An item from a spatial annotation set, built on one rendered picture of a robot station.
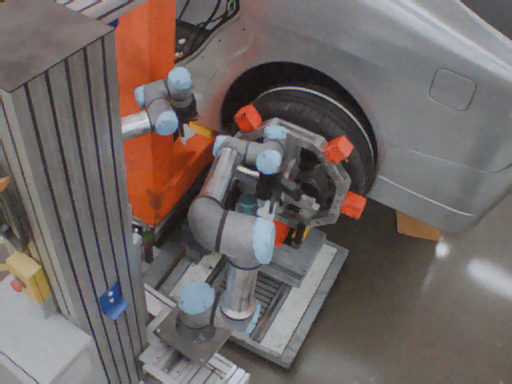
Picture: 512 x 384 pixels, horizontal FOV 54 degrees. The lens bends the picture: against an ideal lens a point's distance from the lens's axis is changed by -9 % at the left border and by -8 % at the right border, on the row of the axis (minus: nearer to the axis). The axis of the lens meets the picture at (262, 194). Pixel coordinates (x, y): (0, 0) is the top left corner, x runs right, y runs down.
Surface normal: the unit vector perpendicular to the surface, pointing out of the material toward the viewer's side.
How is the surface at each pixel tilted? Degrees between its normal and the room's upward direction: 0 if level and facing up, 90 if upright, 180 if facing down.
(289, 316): 0
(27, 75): 0
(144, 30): 90
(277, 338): 0
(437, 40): 71
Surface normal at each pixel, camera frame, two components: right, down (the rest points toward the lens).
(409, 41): -0.42, 0.51
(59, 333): 0.11, -0.66
